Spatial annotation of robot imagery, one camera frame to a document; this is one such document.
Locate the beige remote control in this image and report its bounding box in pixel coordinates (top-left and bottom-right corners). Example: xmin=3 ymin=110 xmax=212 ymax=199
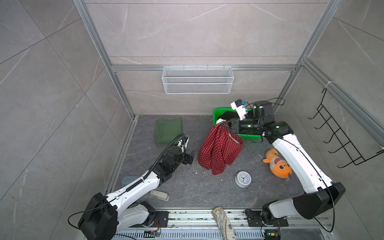
xmin=150 ymin=190 xmax=170 ymax=202

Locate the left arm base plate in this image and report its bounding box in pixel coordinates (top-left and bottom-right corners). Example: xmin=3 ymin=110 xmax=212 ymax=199
xmin=132 ymin=211 xmax=170 ymax=228

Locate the green plastic basket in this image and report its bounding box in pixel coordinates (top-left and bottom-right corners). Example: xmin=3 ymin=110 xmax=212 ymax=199
xmin=213 ymin=108 xmax=261 ymax=141

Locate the black wall hook rack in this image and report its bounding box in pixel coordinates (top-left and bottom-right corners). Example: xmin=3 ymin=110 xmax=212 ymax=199
xmin=308 ymin=88 xmax=384 ymax=169

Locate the red polka dot skirt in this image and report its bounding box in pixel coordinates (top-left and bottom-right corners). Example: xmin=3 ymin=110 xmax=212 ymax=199
xmin=198 ymin=124 xmax=244 ymax=175

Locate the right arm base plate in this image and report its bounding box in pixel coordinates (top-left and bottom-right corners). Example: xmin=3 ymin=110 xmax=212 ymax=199
xmin=244 ymin=209 xmax=289 ymax=227

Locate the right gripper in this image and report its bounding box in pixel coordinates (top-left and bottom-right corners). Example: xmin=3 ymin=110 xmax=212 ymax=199
xmin=221 ymin=117 xmax=262 ymax=136

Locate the patterned rolled cloth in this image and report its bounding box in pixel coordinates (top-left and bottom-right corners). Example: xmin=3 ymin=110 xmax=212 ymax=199
xmin=212 ymin=207 xmax=238 ymax=240

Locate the green skirt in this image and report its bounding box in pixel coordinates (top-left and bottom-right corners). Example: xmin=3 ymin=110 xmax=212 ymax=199
xmin=154 ymin=118 xmax=183 ymax=145

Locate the light blue cup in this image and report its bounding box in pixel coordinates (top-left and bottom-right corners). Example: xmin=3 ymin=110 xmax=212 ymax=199
xmin=121 ymin=176 xmax=141 ymax=187

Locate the orange plush toy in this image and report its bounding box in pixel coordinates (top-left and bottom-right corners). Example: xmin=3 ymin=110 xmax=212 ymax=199
xmin=263 ymin=148 xmax=293 ymax=181

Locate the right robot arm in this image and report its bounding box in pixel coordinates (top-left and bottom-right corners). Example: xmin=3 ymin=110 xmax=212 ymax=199
xmin=221 ymin=99 xmax=346 ymax=226

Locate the black skirt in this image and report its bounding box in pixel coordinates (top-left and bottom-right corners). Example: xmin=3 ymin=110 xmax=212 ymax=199
xmin=217 ymin=111 xmax=239 ymax=121

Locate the white wire wall basket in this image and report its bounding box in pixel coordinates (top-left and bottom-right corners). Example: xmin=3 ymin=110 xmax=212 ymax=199
xmin=162 ymin=67 xmax=234 ymax=94

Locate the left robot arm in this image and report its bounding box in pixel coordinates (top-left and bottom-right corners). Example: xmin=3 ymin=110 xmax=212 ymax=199
xmin=74 ymin=133 xmax=195 ymax=240

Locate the white alarm clock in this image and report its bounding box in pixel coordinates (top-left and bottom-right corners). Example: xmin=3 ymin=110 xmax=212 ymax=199
xmin=235 ymin=171 xmax=252 ymax=188

